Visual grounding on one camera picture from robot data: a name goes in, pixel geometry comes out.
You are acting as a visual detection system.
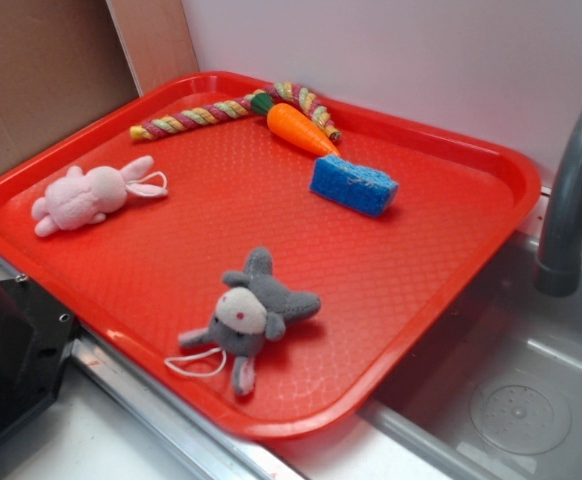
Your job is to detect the blue sponge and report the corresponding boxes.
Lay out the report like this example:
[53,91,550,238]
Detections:
[309,155,400,217]

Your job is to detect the red plastic tray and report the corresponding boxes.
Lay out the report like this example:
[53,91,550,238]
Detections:
[0,72,540,440]

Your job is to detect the grey plush donkey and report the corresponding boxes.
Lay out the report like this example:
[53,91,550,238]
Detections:
[164,247,322,396]

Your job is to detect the orange toy carrot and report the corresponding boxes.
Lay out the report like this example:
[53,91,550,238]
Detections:
[251,93,341,157]

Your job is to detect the pink plush bunny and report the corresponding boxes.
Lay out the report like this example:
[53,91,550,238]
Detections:
[31,156,168,238]

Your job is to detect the grey toy faucet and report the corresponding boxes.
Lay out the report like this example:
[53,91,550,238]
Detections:
[534,112,582,297]

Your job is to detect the grey plastic sink basin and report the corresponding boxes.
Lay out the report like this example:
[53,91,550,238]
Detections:
[361,234,582,479]

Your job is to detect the brown cardboard panel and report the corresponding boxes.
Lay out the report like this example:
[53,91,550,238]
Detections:
[0,1,198,175]

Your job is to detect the multicolour braided rope toy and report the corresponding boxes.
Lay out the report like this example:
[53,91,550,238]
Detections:
[129,82,341,142]

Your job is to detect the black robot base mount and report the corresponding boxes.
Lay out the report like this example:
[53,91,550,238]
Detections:
[0,278,78,443]

